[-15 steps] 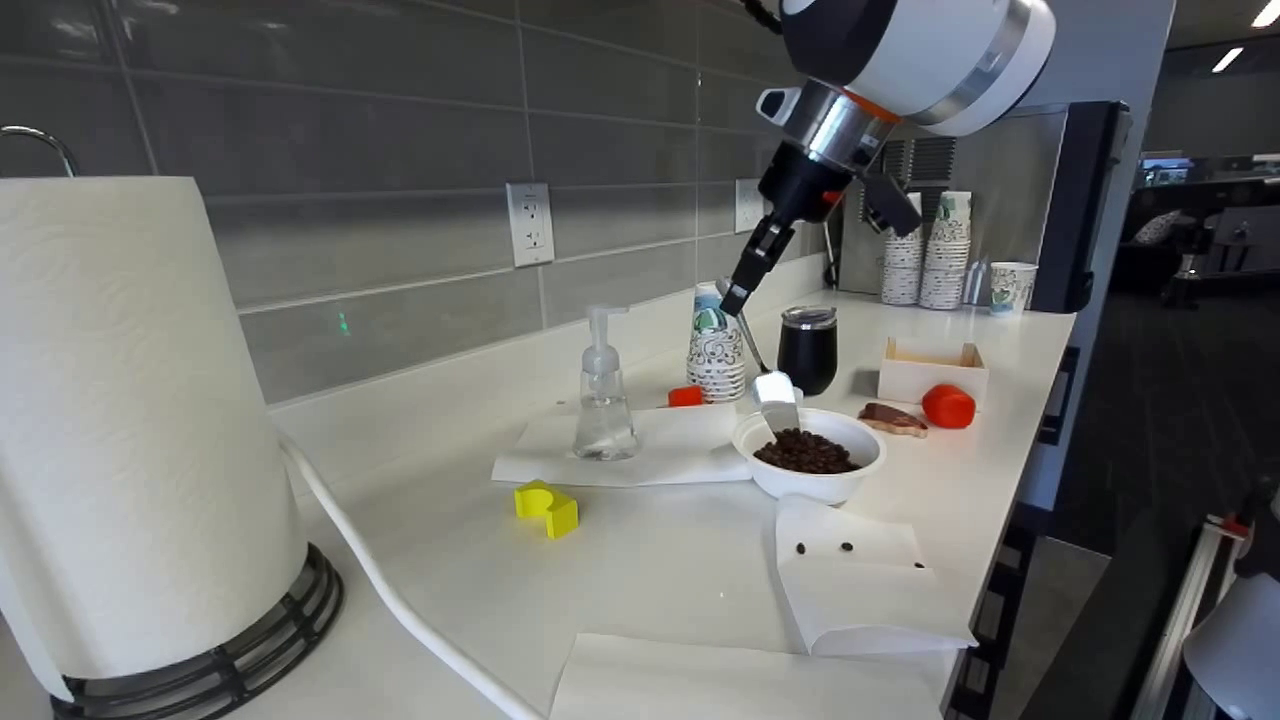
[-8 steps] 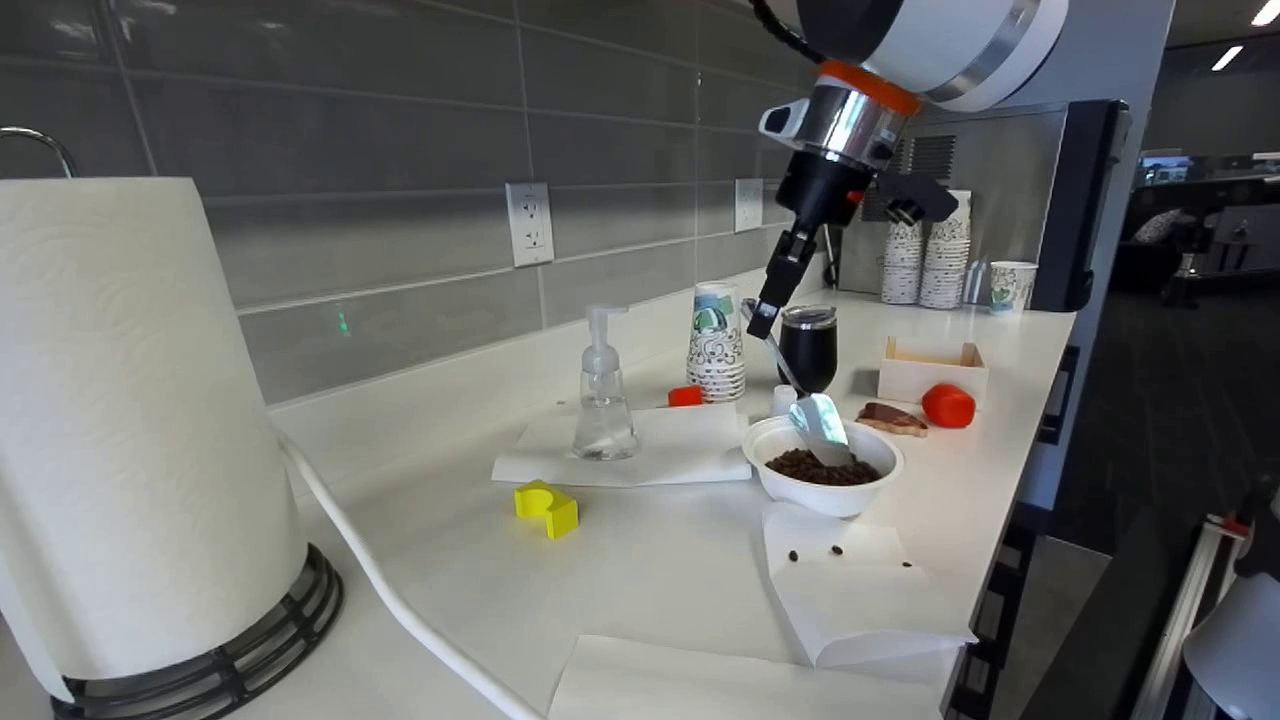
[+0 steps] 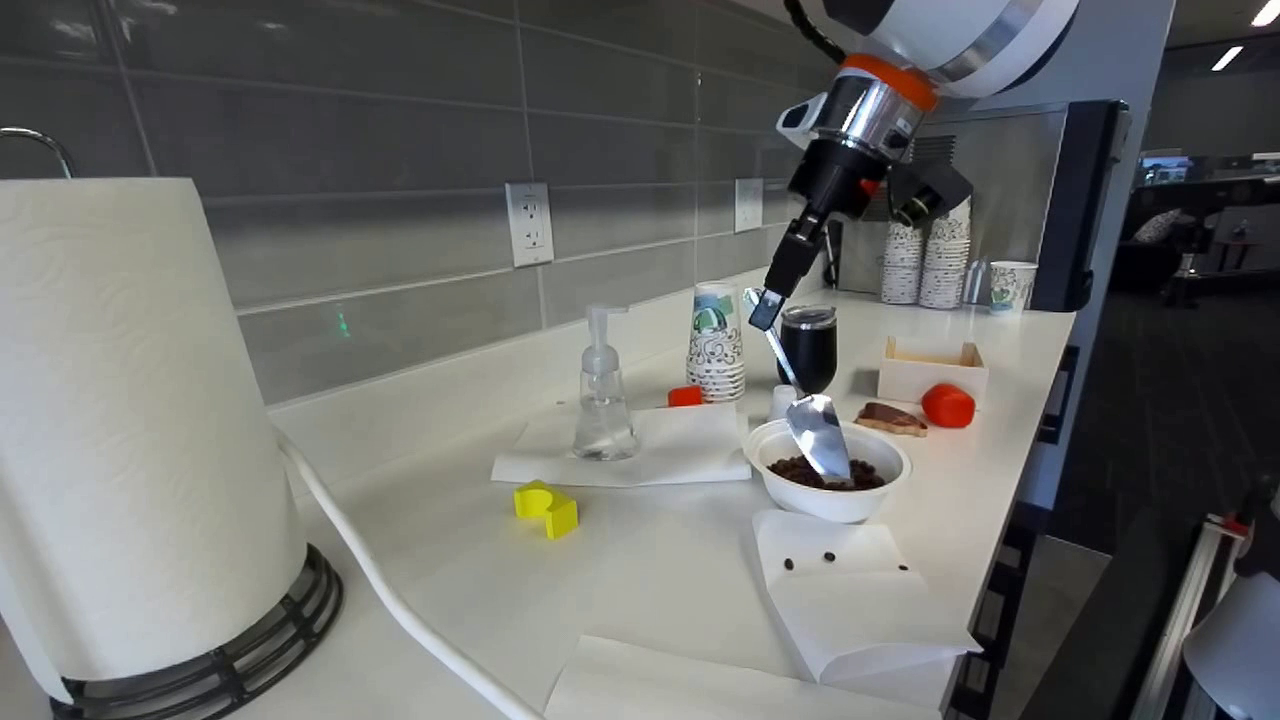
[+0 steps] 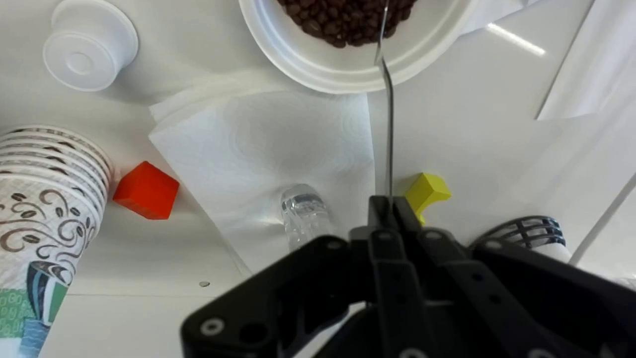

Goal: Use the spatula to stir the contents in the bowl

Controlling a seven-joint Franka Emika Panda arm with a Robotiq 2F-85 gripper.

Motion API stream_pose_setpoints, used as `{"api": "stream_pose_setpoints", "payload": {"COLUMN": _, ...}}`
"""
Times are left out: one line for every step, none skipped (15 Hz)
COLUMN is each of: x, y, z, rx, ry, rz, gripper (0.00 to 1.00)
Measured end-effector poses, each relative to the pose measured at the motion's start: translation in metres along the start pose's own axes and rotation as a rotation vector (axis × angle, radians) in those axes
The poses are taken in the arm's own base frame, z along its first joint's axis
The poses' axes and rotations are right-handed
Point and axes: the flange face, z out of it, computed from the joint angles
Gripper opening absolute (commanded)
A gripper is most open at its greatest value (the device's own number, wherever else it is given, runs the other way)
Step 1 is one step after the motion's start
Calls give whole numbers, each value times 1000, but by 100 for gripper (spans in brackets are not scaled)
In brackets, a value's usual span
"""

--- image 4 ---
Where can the folded white paper towel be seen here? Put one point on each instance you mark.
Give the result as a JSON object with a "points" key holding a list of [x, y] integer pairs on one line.
{"points": [[265, 152]]}

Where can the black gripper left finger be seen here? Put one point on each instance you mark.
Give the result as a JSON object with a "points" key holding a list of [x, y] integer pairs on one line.
{"points": [[331, 299]]}

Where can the white bowl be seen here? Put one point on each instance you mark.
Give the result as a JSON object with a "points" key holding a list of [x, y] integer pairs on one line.
{"points": [[299, 60]]}

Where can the brown coffee beans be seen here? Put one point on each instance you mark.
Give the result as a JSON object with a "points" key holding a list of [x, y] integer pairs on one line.
{"points": [[339, 23]]}

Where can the red block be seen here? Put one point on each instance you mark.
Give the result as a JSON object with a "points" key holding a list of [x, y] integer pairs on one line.
{"points": [[148, 192]]}

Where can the clear pump bottle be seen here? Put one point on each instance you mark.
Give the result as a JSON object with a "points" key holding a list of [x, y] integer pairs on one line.
{"points": [[305, 216]]}

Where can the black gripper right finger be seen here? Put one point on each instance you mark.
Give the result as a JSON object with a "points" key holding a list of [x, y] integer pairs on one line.
{"points": [[518, 299]]}

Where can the white paper sheet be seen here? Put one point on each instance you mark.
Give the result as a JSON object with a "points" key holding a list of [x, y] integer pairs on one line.
{"points": [[597, 60]]}

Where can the metal spoon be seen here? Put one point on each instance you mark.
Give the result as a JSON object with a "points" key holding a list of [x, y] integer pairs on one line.
{"points": [[390, 132]]}

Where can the yellow block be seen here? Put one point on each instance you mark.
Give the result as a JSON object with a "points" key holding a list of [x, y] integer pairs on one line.
{"points": [[430, 192]]}

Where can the printed paper cup stack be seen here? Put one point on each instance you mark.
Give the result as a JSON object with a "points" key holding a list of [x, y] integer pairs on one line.
{"points": [[47, 225]]}

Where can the small white pod cup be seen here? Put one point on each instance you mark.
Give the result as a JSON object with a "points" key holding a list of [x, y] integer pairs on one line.
{"points": [[90, 46]]}

